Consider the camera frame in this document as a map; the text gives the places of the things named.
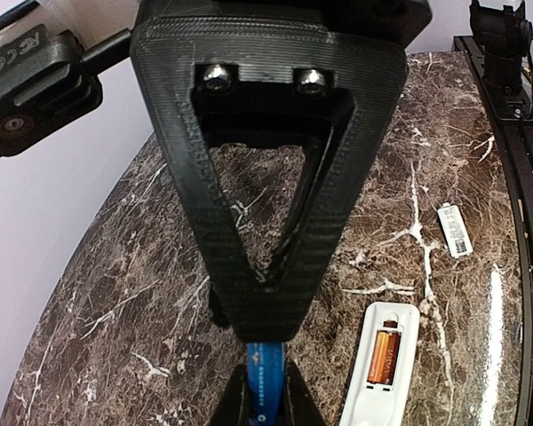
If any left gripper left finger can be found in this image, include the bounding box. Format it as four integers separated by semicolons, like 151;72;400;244
209;366;251;426

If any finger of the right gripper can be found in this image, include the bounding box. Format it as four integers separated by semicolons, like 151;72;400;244
131;17;407;342

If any white battery cover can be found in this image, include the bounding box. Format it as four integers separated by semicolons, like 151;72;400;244
437;202;473;259

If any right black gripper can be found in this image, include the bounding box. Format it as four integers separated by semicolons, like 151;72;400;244
135;0;433;47

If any blue AAA battery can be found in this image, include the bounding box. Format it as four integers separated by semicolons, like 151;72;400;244
246;342;285;425

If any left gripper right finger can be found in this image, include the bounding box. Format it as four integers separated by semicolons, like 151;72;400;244
283;361;326;426

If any black front rail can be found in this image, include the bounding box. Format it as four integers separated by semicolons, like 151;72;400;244
453;35;533;425

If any white remote control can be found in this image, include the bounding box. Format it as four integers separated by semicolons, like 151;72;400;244
339;302;420;425

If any orange AAA battery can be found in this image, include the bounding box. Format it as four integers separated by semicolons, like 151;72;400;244
367;331;401;385

